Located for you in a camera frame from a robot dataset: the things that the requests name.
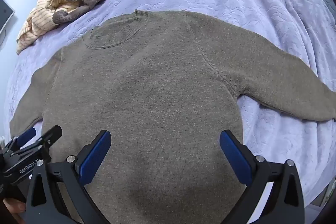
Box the brown knit sweater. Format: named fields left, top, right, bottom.
left=10, top=11, right=335, bottom=223

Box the person left hand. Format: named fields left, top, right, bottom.
left=3, top=198, right=26, bottom=224

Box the cream striped garment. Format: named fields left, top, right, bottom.
left=16, top=0, right=79, bottom=54

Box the lavender embossed bed blanket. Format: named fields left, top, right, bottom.
left=1, top=0, right=335, bottom=203

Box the wall mounted monitor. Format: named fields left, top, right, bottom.
left=0, top=0, right=14, bottom=33

